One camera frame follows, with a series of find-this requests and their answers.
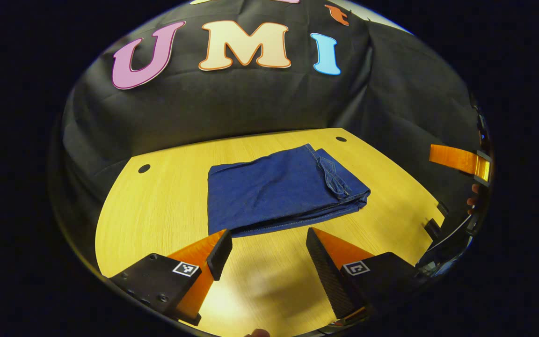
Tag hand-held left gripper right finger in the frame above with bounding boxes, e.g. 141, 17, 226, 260
305, 227, 433, 321

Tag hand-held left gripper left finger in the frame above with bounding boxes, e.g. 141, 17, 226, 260
109, 229, 233, 327

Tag blue denim jeans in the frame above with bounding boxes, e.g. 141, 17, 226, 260
207, 143, 371, 237

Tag black backdrop cloth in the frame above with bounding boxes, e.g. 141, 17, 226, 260
59, 0, 485, 225

